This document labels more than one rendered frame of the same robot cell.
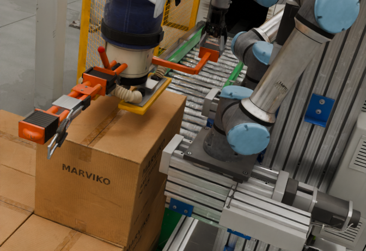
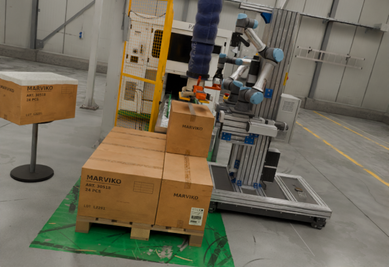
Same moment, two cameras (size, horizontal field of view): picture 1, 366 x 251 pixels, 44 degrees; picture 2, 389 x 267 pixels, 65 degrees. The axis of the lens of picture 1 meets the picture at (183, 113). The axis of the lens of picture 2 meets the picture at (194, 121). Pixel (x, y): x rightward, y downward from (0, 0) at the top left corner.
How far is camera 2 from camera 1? 1.79 m
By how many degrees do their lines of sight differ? 23
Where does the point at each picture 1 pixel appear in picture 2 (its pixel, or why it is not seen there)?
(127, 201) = (208, 136)
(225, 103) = (243, 91)
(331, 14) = (278, 56)
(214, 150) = (241, 108)
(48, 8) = (113, 84)
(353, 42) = (276, 69)
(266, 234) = (264, 131)
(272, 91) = (263, 81)
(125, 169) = (209, 121)
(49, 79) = (110, 121)
